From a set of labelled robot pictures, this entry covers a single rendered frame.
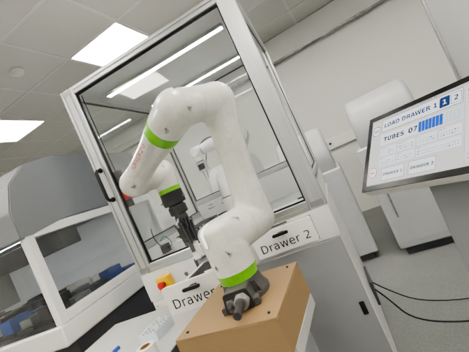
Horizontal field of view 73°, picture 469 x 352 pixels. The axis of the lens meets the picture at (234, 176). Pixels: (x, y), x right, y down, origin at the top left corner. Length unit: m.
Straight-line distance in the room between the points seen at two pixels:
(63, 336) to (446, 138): 1.78
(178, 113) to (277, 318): 0.58
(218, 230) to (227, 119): 0.34
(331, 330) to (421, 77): 3.62
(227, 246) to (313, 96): 3.84
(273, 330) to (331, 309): 0.75
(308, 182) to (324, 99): 3.24
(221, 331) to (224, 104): 0.64
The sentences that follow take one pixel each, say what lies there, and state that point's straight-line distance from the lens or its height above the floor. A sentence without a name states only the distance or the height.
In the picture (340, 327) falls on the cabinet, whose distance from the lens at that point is 1.63.
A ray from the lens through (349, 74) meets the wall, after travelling 4.61.
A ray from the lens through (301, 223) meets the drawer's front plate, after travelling 1.43.
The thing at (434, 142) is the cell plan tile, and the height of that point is 1.06.
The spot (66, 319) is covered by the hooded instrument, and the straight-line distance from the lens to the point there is 1.89.
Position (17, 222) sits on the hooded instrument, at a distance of 1.86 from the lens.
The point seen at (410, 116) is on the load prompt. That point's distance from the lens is 1.27.
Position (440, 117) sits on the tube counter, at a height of 1.12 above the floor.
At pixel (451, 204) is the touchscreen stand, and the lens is 1.26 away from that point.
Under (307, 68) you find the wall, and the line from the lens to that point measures 4.67.
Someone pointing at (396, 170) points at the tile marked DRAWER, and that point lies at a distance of 1.21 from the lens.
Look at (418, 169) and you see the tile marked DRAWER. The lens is 1.15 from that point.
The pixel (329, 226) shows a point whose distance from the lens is 1.45.
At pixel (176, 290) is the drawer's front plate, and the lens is 1.31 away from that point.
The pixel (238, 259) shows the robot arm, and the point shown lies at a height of 0.99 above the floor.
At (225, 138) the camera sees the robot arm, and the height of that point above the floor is 1.33.
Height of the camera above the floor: 1.20
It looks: 1 degrees up
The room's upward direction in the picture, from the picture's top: 24 degrees counter-clockwise
